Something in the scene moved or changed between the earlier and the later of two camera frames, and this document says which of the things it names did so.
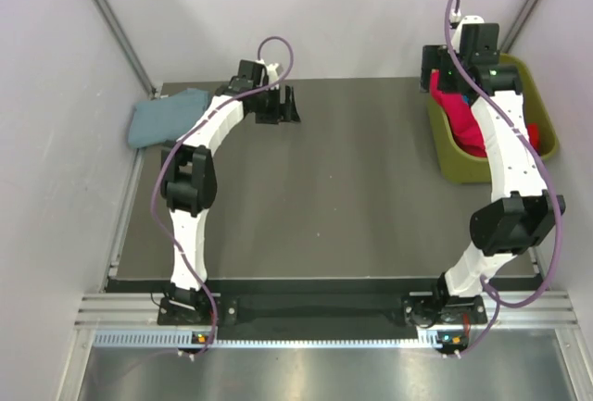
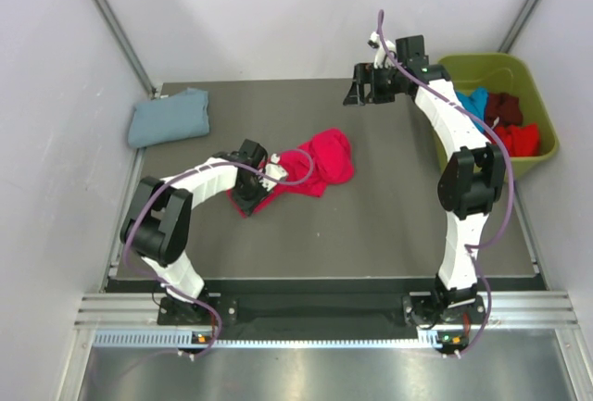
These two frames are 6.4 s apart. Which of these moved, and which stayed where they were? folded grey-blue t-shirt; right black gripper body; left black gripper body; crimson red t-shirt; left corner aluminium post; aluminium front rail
Moved: left black gripper body; right black gripper body; crimson red t-shirt
Stayed: folded grey-blue t-shirt; aluminium front rail; left corner aluminium post
